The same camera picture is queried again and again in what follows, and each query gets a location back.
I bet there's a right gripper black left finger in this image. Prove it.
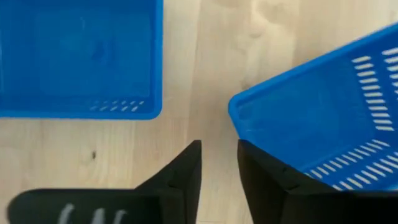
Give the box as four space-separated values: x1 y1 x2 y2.
135 139 203 224

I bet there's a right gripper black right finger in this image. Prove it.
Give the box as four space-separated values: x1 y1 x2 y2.
238 139 343 224

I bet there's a blue plastic slotted basket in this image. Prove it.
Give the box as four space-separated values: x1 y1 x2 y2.
0 0 164 121
228 23 398 192

